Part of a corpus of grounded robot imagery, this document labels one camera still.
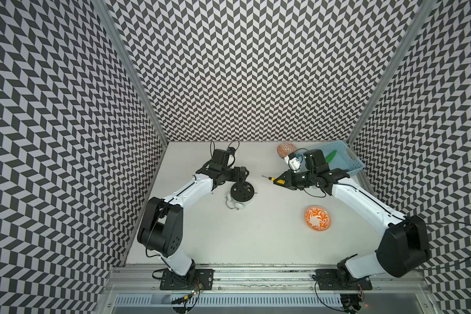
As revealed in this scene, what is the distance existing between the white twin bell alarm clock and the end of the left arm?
0.11 m

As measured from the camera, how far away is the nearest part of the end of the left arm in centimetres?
67

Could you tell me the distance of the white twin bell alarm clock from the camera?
3.02 feet
